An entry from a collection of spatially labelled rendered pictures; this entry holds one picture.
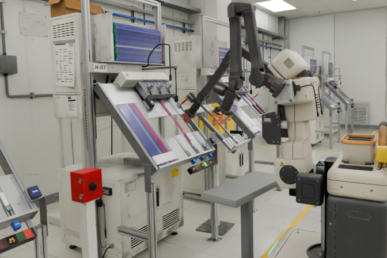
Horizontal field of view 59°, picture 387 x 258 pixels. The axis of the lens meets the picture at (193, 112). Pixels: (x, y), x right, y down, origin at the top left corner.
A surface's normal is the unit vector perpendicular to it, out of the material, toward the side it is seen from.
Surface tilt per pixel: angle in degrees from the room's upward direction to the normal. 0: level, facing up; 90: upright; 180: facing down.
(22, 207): 47
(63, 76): 95
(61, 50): 86
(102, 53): 90
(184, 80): 90
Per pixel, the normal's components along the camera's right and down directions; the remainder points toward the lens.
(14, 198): 0.59, -0.67
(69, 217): -0.55, 0.08
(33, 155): 0.83, 0.02
